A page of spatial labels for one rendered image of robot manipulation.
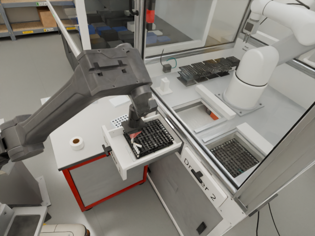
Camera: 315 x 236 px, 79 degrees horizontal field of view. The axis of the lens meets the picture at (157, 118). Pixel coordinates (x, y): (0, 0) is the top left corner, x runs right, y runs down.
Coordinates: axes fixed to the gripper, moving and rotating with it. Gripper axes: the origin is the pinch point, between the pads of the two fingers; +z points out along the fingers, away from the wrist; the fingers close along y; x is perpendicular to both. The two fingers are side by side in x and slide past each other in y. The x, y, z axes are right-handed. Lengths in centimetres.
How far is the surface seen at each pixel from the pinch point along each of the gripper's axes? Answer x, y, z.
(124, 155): 1.6, 4.1, 11.5
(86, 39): -81, -2, -14
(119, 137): -10.6, 1.8, 11.6
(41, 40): -352, 11, 104
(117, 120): -26.8, -3.8, 15.5
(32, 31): -366, 22, 92
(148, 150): 8.0, -5.8, 4.8
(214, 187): 39.1, -20.9, 0.6
